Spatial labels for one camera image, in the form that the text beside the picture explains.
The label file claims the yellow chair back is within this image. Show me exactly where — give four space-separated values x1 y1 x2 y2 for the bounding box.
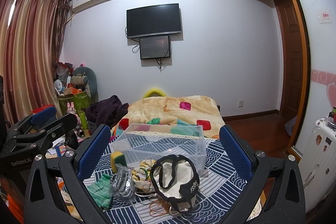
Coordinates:
143 88 167 99

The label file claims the small wall monitor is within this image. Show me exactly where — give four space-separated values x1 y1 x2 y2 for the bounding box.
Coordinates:
139 36 171 60

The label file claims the yellow green sponge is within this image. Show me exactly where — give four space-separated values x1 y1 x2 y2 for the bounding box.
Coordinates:
110 151 127 173

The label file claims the grey plush toy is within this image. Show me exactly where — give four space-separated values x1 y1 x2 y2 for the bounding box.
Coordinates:
71 67 97 99

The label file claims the large wall television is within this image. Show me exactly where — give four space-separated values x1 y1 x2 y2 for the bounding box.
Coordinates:
126 3 182 38

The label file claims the black white braided cord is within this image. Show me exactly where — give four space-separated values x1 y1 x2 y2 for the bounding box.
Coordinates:
110 164 137 205

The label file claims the black cream canvas bag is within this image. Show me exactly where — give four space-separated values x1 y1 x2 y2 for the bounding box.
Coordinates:
150 155 200 214

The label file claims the cartoon print drawstring pouch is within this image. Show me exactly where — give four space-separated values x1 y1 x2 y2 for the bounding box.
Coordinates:
131 160 156 193

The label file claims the green knitted cloth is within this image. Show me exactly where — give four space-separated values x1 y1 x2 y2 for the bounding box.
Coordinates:
87 173 112 210

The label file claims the dark purple clothes pile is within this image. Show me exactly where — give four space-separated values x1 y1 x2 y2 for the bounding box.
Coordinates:
85 95 129 132

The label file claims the red flat box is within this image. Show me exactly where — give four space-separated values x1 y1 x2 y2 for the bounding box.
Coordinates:
30 105 54 114

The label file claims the brown wooden door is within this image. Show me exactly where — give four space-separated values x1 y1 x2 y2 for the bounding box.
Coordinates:
274 0 303 121

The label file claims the pink rabbit doll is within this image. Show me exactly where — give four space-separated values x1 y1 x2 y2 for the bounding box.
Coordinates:
67 102 81 128

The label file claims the green cylinder bottle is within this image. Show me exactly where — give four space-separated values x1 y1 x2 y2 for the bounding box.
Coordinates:
78 110 88 130

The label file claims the beige patchwork fleece blanket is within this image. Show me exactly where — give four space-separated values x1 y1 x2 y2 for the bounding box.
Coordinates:
111 96 224 139

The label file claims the white sticker suitcase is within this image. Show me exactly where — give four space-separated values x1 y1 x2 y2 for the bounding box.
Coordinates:
298 118 335 212

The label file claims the green storage box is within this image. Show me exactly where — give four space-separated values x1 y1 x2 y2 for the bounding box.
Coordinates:
58 92 92 115

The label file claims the blue white patterned tablecloth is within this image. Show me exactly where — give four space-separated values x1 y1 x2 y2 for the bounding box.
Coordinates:
84 129 247 223

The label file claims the striped red beige curtain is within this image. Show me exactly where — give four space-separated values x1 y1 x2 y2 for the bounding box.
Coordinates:
1 0 70 123

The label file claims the clear plastic storage box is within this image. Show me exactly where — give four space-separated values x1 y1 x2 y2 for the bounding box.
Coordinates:
110 123 207 175

